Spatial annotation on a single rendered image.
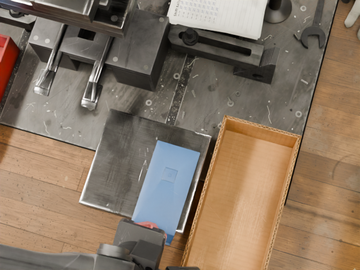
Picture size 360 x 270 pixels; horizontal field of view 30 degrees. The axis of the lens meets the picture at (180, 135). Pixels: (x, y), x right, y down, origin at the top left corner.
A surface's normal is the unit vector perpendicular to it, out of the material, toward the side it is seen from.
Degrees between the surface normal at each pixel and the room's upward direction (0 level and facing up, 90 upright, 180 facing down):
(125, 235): 30
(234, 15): 1
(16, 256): 39
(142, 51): 0
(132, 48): 0
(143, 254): 61
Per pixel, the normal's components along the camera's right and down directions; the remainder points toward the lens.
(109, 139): -0.04, -0.25
